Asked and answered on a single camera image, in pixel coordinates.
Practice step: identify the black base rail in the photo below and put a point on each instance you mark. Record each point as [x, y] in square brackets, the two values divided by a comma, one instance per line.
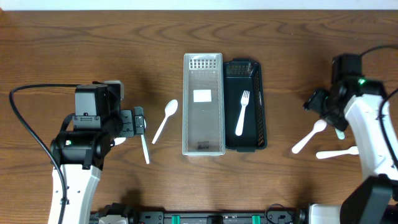
[119, 213]

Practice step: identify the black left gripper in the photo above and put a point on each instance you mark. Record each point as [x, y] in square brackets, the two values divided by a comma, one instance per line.
[127, 129]

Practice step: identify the dark green mesh basket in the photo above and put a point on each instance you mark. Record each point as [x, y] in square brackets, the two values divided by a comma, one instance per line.
[240, 75]

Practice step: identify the white spoon under left arm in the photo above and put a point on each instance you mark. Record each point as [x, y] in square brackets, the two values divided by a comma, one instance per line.
[118, 141]

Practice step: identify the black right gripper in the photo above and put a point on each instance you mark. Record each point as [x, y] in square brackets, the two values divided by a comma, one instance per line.
[314, 102]

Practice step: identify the clear plastic mesh basket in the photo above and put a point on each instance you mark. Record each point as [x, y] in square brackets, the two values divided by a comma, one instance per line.
[203, 123]

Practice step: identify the mint green plastic fork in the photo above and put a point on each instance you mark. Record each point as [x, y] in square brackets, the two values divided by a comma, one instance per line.
[340, 134]

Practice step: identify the white label in basket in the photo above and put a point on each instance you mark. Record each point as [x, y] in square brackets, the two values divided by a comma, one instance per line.
[201, 96]

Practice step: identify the white spoon near left gripper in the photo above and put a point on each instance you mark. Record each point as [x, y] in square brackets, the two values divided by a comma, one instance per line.
[170, 109]

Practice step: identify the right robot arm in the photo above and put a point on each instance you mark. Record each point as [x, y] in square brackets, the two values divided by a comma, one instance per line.
[356, 102]

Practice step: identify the white plastic fork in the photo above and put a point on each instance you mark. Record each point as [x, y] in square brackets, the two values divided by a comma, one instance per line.
[244, 102]

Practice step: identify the white utensil under right arm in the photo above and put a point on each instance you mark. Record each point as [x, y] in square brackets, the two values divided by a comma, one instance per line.
[353, 150]

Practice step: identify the white plastic spoon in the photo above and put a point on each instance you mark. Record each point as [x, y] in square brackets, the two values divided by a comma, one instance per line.
[318, 126]

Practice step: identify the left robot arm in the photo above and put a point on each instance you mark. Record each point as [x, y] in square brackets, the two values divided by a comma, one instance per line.
[85, 138]

